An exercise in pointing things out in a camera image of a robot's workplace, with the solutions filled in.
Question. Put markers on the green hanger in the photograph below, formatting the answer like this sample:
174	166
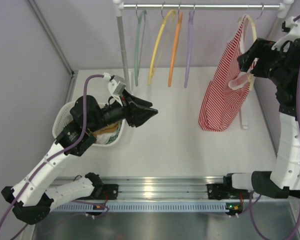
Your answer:
139	40

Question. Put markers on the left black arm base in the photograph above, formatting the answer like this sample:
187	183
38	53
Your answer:
105	192

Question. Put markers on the aluminium mounting rail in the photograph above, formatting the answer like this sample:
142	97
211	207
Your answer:
162	188

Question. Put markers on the purple hanger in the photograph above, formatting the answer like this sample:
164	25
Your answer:
189	47

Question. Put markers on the silver clothes rack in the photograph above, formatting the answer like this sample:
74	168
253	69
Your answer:
214	25

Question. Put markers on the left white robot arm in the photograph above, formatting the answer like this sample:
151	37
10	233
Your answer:
33	198

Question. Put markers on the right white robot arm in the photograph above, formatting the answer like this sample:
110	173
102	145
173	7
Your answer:
284	180

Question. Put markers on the red white striped tank top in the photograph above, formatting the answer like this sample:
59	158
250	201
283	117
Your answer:
226	92

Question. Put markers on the white plastic laundry basket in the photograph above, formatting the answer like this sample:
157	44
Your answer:
65	112

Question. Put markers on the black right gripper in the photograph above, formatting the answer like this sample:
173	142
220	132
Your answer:
264	48

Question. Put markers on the white slotted cable duct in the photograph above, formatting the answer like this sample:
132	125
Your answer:
148	207

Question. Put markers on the cream hanger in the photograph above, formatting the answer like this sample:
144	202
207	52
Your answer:
245	21

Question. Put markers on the orange hanger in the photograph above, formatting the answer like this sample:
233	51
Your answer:
175	48

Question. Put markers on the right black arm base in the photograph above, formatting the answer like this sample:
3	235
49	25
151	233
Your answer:
220	191

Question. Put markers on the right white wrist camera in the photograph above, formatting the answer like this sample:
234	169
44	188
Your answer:
292	29

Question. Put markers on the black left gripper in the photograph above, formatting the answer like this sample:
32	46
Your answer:
129	113

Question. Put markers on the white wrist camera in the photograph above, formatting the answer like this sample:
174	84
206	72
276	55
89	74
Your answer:
116	85
292	29

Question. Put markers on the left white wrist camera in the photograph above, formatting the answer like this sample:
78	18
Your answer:
116	85

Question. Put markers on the tan brown garment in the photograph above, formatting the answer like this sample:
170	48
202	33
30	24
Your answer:
107	130

